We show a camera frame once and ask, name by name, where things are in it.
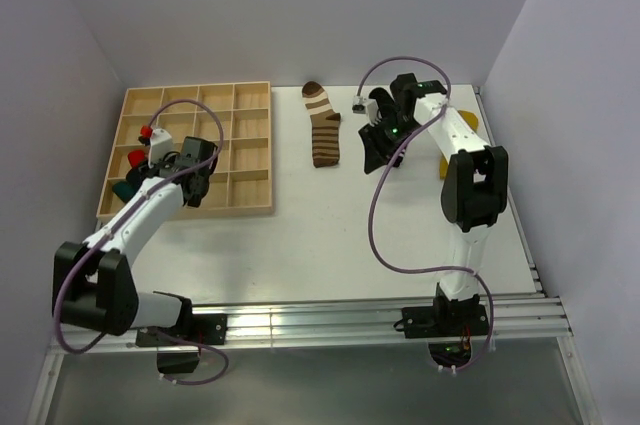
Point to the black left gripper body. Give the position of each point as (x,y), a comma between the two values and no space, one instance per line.
(169,159)

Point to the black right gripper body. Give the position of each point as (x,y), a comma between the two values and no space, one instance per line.
(395,131)

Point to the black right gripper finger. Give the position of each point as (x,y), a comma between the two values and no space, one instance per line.
(395,154)
(374,158)

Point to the black sock with white stripes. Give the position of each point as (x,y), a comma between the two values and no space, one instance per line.
(384,105)

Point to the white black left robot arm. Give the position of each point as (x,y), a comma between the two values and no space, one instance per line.
(93,285)

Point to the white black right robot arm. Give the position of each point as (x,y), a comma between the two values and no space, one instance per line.
(474,190)

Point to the wooden compartment tray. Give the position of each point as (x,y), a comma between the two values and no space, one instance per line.
(236,116)

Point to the brown striped sock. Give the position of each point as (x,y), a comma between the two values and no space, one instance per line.
(325,125)

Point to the red rolled sock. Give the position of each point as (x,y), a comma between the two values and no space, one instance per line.
(136,157)

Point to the green rolled sock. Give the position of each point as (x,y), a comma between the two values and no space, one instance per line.
(123,191)

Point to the yellow sock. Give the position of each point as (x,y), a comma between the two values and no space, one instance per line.
(473,122)

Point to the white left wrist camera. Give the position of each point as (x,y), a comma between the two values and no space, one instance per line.
(158,141)

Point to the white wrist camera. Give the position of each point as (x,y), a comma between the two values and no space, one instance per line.
(365,106)
(158,141)

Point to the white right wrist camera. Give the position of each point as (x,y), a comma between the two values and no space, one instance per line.
(365,106)

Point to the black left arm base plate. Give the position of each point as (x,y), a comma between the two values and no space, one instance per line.
(206,329)

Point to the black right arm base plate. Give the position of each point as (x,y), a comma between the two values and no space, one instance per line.
(439,321)

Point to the aluminium frame rail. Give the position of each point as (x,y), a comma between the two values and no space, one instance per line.
(370,322)

